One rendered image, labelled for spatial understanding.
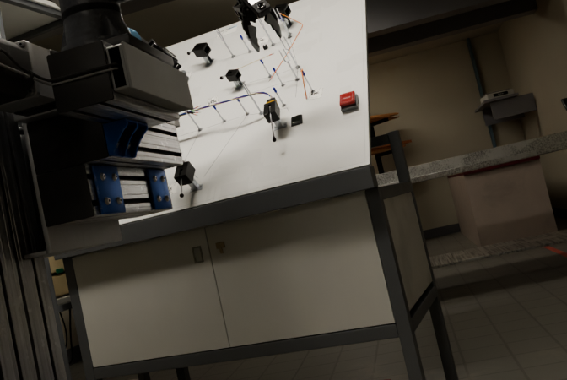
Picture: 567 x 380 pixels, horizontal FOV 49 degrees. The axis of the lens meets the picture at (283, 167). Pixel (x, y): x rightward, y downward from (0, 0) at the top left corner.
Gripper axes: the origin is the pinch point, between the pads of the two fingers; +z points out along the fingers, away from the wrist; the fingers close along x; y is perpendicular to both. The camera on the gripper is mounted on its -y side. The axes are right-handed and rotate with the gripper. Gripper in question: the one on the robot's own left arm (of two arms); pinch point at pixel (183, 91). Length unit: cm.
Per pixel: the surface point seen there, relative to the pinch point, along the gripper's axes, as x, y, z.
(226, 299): -47, -36, 36
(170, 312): -37, -55, 32
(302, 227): -49, -1, 34
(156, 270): -26, -49, 24
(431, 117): 436, 76, 592
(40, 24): 101, -38, -14
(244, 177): -26.6, -4.7, 22.1
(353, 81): -16, 41, 36
